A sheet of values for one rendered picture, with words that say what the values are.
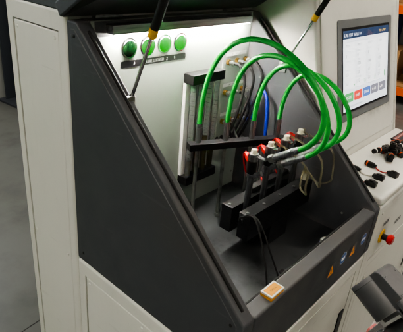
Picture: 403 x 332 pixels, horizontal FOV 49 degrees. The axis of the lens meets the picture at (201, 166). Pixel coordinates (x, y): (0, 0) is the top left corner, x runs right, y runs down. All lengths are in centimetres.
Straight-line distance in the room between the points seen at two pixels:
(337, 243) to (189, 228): 47
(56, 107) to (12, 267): 157
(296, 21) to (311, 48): 10
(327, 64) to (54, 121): 86
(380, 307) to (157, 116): 81
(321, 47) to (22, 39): 87
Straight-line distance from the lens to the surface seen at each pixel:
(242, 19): 142
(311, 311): 128
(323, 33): 148
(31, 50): 124
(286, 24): 149
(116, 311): 129
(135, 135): 95
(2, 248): 280
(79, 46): 105
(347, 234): 128
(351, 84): 167
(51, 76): 118
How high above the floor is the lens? 161
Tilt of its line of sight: 26 degrees down
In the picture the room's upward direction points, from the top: 5 degrees clockwise
